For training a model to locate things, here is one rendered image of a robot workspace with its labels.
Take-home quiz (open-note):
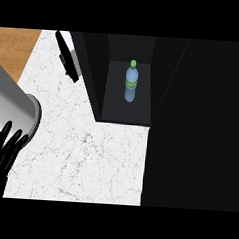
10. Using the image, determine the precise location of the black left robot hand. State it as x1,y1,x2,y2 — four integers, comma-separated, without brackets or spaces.
0,119,31,200

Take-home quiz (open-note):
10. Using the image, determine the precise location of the dark open cabinet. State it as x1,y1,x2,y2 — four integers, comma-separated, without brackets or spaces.
64,30,192,131

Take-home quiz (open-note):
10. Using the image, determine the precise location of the blue water bottle green cap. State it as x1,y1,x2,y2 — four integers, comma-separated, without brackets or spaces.
123,59,141,104

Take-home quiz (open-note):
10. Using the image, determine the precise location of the black door handle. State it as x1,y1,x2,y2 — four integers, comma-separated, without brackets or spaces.
57,53,72,77

